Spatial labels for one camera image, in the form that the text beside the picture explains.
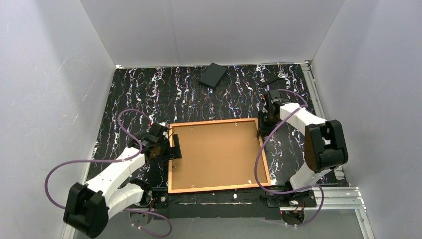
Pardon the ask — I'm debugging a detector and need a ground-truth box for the orange picture frame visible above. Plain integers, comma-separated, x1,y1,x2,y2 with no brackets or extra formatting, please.
168,117,272,194

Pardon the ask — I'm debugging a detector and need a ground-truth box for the brown cardboard backing board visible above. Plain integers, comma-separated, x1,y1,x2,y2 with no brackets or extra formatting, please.
171,121,268,190

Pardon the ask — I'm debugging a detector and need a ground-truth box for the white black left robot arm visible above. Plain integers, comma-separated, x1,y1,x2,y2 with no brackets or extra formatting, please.
63,123,182,239

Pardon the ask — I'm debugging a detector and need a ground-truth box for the black square block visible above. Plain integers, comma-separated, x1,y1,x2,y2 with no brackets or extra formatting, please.
199,63,227,89

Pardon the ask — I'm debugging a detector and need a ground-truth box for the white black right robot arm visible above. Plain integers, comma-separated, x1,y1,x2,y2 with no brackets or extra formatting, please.
256,89,348,195

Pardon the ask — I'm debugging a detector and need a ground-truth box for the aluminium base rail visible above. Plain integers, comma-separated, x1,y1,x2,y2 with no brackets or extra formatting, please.
61,186,375,239

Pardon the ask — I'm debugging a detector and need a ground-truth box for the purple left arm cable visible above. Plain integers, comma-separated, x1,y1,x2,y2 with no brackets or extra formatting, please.
44,109,173,238

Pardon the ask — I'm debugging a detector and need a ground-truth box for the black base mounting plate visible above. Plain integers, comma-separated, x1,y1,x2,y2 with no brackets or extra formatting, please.
151,187,317,220

